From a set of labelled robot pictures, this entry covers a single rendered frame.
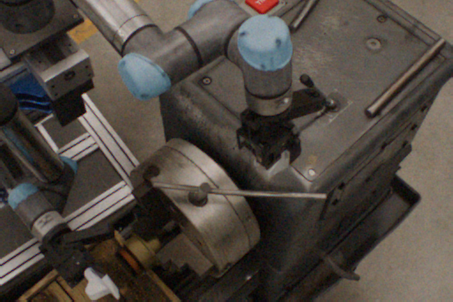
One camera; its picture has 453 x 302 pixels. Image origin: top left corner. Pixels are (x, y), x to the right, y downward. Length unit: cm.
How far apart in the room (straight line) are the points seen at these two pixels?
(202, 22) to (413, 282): 185
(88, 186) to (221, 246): 125
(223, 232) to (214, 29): 49
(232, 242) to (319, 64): 45
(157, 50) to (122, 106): 197
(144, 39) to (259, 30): 17
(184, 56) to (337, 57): 59
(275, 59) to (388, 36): 65
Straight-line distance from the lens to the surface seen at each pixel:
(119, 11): 96
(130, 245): 133
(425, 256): 264
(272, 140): 102
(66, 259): 136
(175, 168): 127
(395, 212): 206
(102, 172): 246
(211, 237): 125
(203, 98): 133
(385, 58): 145
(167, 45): 91
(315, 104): 107
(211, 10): 95
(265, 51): 86
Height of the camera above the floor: 236
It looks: 63 degrees down
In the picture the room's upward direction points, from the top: 5 degrees counter-clockwise
